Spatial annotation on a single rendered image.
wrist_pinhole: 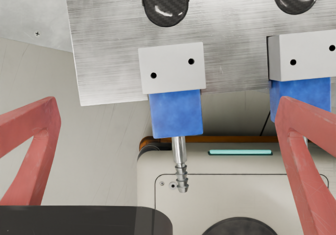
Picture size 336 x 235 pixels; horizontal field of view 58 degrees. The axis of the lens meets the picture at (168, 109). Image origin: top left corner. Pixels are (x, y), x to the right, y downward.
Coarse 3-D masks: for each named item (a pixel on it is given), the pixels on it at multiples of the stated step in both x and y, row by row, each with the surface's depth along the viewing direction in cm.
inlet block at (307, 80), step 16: (304, 32) 23; (320, 32) 23; (272, 48) 25; (288, 48) 23; (304, 48) 23; (320, 48) 23; (272, 64) 25; (288, 64) 23; (304, 64) 23; (320, 64) 23; (272, 80) 26; (288, 80) 24; (304, 80) 25; (320, 80) 25; (272, 96) 27; (304, 96) 25; (320, 96) 25; (272, 112) 27
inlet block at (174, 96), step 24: (144, 48) 23; (168, 48) 23; (192, 48) 23; (144, 72) 23; (168, 72) 23; (192, 72) 23; (168, 96) 25; (192, 96) 25; (168, 120) 25; (192, 120) 25
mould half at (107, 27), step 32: (96, 0) 25; (128, 0) 25; (192, 0) 25; (224, 0) 25; (256, 0) 25; (320, 0) 25; (96, 32) 26; (128, 32) 26; (160, 32) 26; (192, 32) 26; (224, 32) 26; (256, 32) 26; (288, 32) 26; (96, 64) 26; (128, 64) 26; (224, 64) 26; (256, 64) 26; (96, 96) 26; (128, 96) 26
